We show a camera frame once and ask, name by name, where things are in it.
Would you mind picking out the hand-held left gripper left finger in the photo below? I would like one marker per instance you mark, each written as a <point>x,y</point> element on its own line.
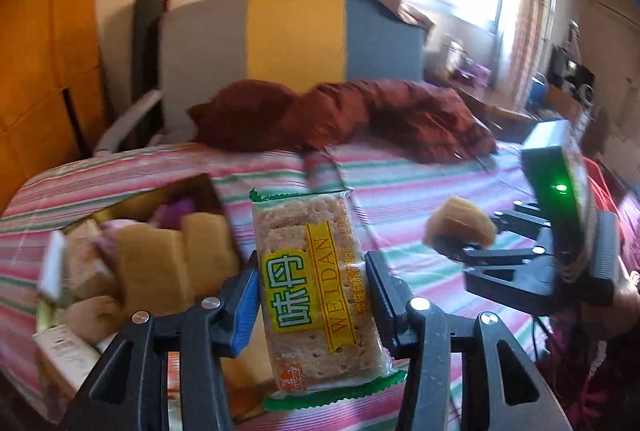
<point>245,306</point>

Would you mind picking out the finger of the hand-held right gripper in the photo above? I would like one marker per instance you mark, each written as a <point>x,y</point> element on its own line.
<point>500,258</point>
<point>525,216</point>

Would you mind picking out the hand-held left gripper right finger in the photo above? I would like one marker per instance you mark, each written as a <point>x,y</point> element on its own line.
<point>382,296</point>

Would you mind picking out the green edged cracker packet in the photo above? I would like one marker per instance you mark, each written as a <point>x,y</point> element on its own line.
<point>310,286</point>

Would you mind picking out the dark red gift box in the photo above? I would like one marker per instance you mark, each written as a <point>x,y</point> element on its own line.
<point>150,198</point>

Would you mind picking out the person's right hand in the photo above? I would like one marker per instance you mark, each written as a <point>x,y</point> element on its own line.
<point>627,291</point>

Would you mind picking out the red cloth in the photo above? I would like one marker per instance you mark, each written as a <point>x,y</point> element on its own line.
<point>617,196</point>

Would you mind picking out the blue jug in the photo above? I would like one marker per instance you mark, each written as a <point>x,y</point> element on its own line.
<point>537,86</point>

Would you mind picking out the wooden side table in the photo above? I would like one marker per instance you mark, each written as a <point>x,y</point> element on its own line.
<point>490,106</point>

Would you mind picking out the black appliance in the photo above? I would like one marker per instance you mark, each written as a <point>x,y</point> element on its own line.
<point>570,76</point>

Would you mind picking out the striped bed sheet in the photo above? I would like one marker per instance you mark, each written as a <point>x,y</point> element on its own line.
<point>400,181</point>

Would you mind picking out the large purple snack packet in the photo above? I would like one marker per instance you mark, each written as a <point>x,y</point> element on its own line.
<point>172,211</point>

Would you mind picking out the row of small boxes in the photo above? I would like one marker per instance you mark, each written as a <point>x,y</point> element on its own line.
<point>467,63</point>

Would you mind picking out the maroon fleece garment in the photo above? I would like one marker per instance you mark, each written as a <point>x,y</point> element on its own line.
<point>590,376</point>

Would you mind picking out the red-brown jacket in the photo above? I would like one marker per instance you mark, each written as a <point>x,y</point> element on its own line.
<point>375,116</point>

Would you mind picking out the beige cardboard box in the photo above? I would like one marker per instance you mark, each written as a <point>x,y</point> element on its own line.
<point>65,356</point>

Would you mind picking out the small white box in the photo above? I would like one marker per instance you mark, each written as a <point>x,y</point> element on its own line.
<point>54,268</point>

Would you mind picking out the black upright panel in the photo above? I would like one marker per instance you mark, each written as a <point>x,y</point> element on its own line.
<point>145,61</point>

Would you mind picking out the grey yellow blue headboard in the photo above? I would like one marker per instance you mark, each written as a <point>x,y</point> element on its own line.
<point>295,36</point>

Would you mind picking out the orange wooden cabinet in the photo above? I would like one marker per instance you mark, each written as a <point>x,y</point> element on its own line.
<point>45,61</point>

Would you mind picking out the white curved bed rail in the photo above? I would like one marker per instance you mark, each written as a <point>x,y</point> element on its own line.
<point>125,121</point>

